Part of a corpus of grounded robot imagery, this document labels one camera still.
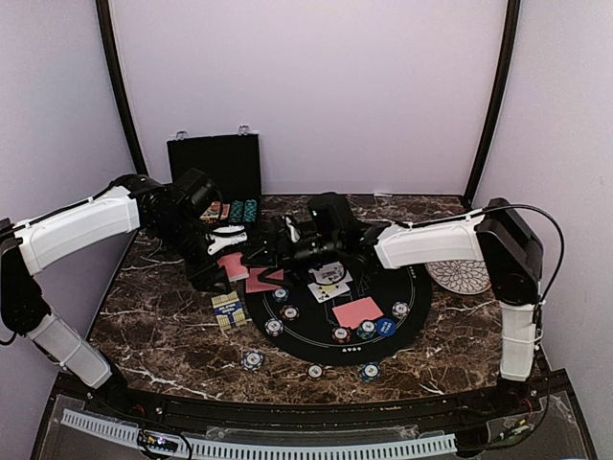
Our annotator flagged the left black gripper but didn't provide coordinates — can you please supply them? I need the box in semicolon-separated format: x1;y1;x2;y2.
151;213;233;294

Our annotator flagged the blue white chip stack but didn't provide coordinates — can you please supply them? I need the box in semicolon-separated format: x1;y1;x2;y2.
241;351;265;372

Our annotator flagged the brown white chip stack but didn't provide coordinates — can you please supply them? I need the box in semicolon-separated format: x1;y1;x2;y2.
306;364;325;380

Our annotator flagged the brown chip front mat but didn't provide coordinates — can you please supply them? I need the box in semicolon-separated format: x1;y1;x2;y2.
331;326;352;344

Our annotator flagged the blue round blind button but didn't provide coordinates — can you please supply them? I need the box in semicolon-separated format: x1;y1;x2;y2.
375;318;397;337

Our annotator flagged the card deck in case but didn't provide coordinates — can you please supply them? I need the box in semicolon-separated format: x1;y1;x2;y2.
200;201;231;224

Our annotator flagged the dealt card front player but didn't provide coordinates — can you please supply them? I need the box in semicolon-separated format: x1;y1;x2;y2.
332;297;384;330

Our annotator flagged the white floral patterned plate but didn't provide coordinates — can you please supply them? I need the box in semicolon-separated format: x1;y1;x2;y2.
425;260;491;295

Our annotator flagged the round black poker mat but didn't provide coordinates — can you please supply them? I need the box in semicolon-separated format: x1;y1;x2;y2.
242;218;433;368

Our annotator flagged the gold card box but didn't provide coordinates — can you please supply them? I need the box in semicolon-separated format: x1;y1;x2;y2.
211;291;247;331

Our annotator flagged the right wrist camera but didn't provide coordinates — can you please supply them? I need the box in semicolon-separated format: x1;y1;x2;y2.
282;192;356;242

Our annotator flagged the green chip row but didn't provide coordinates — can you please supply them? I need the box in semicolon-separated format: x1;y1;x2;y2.
228;200;244;224
242;199;259;224

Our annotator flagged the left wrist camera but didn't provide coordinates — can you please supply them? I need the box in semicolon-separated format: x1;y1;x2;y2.
172;168;248;256

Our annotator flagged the white slotted cable duct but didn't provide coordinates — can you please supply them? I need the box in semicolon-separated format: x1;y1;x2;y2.
60;409;457;459

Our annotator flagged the face-up four clubs card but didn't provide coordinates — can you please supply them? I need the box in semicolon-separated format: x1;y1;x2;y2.
308;282;350;303

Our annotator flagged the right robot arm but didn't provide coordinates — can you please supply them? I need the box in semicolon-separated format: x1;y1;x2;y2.
242;193;544;416

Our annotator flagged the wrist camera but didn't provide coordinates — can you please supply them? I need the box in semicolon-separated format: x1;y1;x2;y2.
282;192;356;242
172;168;248;256

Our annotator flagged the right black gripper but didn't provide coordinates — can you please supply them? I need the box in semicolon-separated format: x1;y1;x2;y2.
240;231;342;289

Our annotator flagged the face-up jack community card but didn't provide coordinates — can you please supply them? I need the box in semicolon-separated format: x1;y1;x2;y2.
309;262;352;286

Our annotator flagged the brown chip mat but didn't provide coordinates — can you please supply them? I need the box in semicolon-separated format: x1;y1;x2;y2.
331;326;352;344
280;305;300;322

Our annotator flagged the blue chip mat edge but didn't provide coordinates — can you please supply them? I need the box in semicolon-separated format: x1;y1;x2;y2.
264;318;284;337

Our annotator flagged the blue chip mat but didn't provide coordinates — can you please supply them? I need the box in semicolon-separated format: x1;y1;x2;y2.
392;302;411;319

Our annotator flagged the dealt card player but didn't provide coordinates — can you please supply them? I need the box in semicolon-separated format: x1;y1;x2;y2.
245;267;284;293
332;297;384;330

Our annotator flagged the green chip row right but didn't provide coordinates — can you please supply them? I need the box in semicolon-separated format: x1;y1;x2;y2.
242;199;259;224

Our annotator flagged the black poker chip case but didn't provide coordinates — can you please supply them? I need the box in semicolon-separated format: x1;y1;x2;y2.
167;133;262;227

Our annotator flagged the blue green chip stack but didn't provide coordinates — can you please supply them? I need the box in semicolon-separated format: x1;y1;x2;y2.
359;362;382;382

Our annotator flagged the green chip row left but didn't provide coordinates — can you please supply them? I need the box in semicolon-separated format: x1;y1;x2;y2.
228;200;244;224

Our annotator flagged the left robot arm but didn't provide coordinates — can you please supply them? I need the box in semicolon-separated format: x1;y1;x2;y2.
1;169;228;418

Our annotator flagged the red-backed card deck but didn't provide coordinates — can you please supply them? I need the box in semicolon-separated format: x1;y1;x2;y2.
217;252;249;282

